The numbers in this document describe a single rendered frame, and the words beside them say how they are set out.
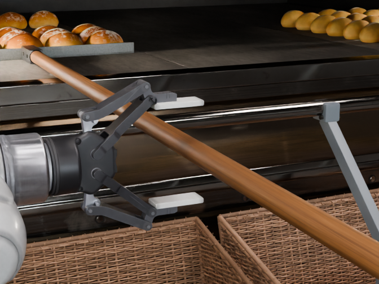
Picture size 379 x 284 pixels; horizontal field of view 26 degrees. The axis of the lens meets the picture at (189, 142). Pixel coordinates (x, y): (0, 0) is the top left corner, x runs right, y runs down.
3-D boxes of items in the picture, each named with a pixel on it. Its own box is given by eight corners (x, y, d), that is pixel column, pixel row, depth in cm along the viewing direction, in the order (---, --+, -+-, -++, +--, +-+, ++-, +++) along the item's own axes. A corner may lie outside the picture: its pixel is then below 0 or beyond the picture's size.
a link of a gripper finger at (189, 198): (156, 204, 110) (156, 209, 110) (203, 198, 112) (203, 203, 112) (148, 198, 112) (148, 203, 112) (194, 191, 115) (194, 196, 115)
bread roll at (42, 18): (31, 29, 265) (30, 12, 264) (26, 27, 271) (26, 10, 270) (61, 27, 269) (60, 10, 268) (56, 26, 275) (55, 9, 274)
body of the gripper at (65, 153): (36, 128, 106) (104, 121, 110) (39, 190, 108) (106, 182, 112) (50, 141, 99) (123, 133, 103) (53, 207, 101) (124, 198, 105)
